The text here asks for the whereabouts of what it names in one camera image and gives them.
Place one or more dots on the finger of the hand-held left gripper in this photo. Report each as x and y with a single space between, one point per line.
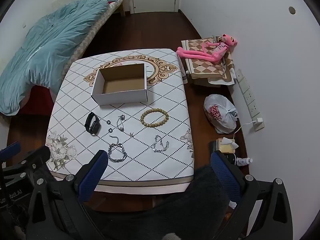
35 158
10 150

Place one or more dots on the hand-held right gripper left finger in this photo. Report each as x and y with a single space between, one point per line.
92 172

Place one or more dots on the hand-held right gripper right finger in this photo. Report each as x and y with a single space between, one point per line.
225 172

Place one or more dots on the black smartwatch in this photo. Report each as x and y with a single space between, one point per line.
93 126

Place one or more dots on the white cardboard box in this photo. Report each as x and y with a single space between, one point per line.
120 98

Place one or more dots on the small white bottle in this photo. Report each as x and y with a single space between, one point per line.
243 161

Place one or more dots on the tissue box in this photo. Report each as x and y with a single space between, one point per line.
226 147

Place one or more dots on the white charger plug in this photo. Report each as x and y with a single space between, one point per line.
258 123

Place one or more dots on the white plastic bag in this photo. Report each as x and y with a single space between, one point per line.
217 112

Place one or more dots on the white power strip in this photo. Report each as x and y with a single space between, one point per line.
247 92

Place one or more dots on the table with patterned cloth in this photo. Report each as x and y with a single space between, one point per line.
160 90

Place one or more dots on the brown checkered folded cloth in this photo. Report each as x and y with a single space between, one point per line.
205 68

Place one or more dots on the teal blanket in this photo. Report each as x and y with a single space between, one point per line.
50 45

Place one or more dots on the pink plush toy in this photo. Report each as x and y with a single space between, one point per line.
200 55

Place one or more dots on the bed with quilted mattress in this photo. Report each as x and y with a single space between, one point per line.
86 41

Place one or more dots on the round wall cap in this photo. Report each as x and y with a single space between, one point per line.
292 10

